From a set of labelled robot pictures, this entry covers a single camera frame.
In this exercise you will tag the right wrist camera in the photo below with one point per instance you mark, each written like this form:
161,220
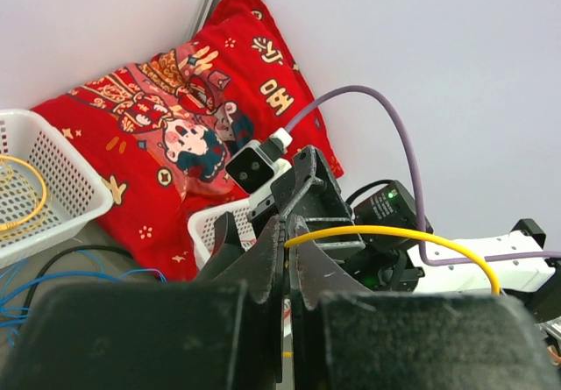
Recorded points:
257,165

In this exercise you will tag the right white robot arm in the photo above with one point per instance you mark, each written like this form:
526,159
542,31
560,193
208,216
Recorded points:
377,241

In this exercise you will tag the red patterned cloth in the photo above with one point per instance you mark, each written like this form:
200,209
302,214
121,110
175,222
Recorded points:
161,132

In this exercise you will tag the white basket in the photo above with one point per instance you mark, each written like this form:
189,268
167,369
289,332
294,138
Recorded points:
201,228
48,190

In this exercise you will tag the white basket at right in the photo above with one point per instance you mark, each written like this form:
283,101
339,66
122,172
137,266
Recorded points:
201,228

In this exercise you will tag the white basket at back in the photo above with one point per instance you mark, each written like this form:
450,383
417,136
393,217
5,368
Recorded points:
48,190

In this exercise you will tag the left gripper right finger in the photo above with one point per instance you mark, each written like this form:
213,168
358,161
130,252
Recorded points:
315,280

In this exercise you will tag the thin yellow cable stretched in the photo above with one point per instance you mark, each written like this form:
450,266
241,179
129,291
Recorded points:
402,233

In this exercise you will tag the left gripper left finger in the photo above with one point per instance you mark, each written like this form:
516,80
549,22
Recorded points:
254,279

